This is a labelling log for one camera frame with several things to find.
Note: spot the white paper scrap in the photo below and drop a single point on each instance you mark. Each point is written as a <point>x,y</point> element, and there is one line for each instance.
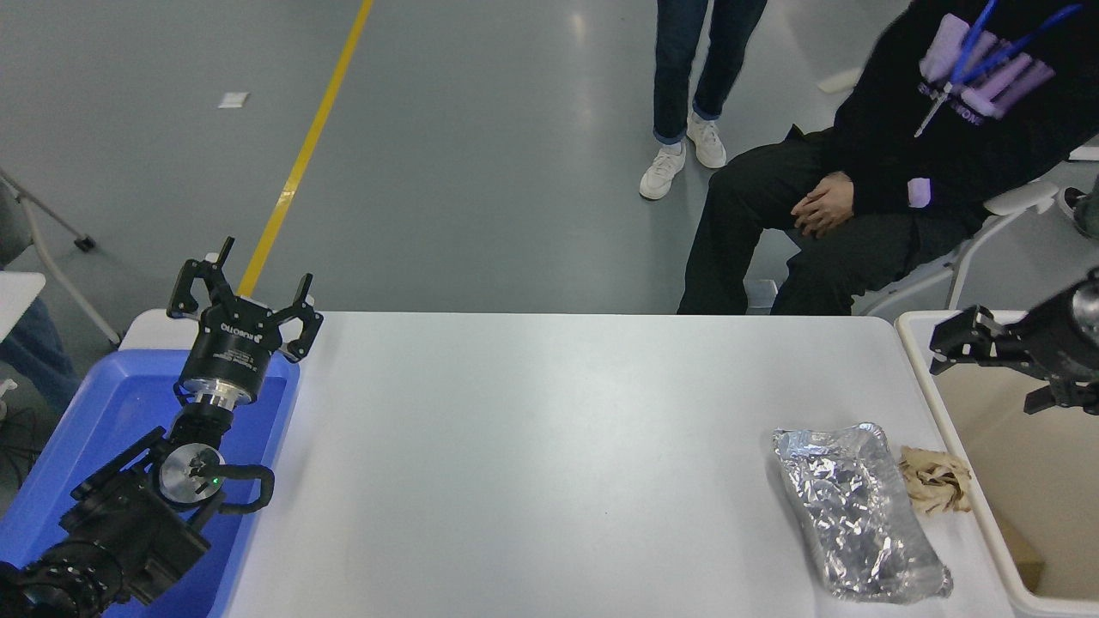
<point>233,99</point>

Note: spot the standing person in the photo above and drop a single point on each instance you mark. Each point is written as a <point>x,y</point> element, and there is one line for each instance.
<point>678,69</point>

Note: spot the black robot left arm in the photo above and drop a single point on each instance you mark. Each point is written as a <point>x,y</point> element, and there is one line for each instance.
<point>120,532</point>

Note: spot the seated person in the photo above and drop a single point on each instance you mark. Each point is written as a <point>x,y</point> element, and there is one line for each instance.
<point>884,163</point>

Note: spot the white chair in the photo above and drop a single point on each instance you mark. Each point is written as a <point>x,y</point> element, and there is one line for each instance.
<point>1017,202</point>

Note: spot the seated person's left hand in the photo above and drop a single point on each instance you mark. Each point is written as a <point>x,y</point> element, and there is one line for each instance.
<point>837,190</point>

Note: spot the crumpled tan paper ball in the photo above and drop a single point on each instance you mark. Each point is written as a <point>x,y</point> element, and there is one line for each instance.
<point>936,482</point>

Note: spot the small white table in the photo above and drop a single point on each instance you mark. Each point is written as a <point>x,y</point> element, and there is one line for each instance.
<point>17,296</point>

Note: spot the seated person's right hand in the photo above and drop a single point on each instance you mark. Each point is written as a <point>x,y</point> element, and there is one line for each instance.
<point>811,219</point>

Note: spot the crumpled silver foil tray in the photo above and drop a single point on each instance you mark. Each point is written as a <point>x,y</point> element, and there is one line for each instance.
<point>859,515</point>

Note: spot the large pale bin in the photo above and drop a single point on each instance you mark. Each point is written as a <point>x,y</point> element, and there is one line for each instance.
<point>987,429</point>

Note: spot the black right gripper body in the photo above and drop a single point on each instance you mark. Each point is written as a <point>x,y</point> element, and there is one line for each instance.
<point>1065,343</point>

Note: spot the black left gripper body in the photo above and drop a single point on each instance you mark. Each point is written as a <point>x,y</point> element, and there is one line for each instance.
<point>232,352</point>

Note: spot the blue plastic tray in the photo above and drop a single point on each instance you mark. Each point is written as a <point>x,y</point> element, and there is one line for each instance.
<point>112,412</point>

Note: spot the grey wheeled frame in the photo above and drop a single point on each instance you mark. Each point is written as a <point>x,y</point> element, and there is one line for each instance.
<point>85,245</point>

